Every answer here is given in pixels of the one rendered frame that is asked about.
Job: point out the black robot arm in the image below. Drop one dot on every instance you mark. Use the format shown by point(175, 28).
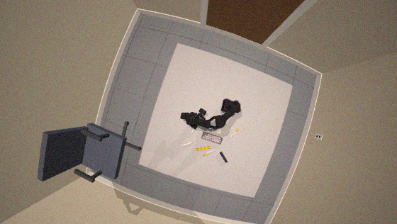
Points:
point(191, 118)

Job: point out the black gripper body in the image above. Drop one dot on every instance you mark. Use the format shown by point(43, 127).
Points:
point(199, 114)

